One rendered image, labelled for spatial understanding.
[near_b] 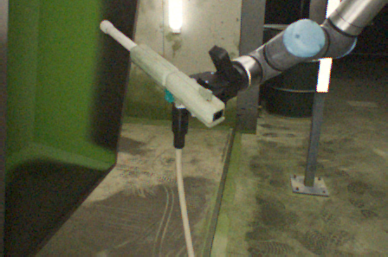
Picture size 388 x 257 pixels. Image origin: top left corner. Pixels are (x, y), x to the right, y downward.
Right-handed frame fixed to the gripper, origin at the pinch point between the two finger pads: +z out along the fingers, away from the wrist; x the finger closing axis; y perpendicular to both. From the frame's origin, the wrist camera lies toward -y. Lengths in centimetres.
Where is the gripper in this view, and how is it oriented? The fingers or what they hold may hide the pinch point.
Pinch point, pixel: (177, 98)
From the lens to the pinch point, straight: 70.6
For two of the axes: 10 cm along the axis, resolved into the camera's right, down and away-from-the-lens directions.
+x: -6.4, -5.2, 5.6
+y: -0.6, 7.6, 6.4
